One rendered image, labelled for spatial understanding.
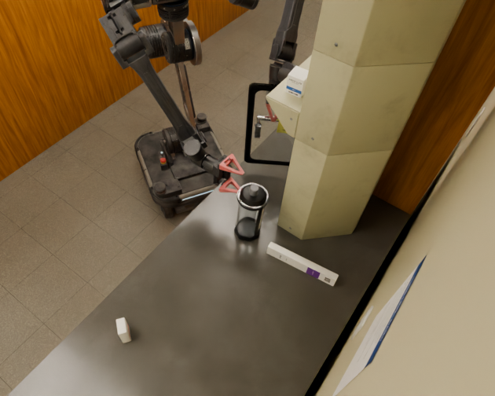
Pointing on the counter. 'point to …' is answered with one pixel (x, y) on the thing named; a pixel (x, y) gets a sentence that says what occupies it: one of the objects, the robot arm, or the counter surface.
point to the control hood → (287, 104)
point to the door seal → (251, 125)
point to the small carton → (297, 82)
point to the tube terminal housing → (345, 141)
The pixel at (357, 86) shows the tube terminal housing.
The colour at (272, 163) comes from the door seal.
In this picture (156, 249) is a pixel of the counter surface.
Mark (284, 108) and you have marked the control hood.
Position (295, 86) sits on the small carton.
